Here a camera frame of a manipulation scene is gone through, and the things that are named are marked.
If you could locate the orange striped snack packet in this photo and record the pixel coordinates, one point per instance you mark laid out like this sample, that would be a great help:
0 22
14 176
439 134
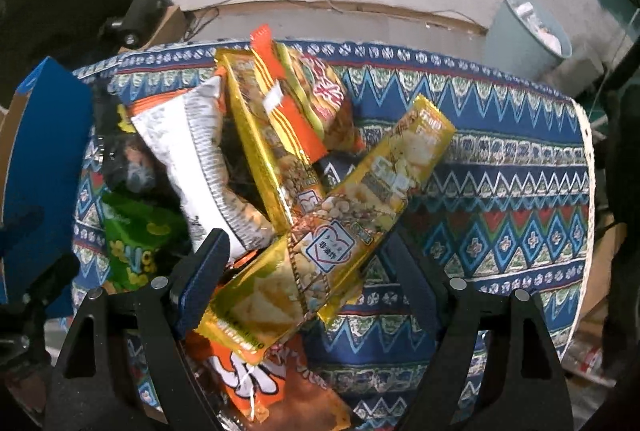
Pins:
295 121

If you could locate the green snack packet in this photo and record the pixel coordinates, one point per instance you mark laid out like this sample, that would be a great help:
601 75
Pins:
135 241

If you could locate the patterned blue tablecloth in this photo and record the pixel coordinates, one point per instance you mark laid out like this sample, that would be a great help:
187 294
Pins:
500 191

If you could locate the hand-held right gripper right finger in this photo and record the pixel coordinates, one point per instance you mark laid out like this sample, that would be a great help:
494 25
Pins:
425 303

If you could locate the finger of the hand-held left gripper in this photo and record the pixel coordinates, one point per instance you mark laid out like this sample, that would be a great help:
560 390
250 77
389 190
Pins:
52 278
22 221

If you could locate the pale grey trash bin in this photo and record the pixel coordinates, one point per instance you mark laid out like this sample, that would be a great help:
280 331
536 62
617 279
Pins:
520 41

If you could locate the brown cardboard box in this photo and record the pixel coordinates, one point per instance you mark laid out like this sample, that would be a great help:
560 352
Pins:
170 28

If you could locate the black stand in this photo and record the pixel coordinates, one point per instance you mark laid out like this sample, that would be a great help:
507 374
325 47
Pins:
622 211

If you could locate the white snack packet orange edges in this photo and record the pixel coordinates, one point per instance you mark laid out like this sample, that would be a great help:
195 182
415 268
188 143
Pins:
185 146

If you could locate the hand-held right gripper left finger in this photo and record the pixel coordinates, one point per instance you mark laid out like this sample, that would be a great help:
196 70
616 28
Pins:
200 283

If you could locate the blue cardboard box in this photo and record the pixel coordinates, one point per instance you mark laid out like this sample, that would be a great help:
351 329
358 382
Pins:
45 136

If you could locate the long yellow snack packet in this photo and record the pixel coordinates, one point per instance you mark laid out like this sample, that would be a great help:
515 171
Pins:
270 146
350 221

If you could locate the orange snack packet white lettering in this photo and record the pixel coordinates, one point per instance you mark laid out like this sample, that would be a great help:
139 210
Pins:
300 391

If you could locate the black and yellow snack packet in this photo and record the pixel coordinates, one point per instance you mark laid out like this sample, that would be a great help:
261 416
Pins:
125 161

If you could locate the red and yellow snack packet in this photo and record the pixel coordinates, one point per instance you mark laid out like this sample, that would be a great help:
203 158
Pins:
325 86

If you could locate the small black device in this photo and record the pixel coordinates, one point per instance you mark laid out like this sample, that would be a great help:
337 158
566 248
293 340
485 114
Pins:
137 13

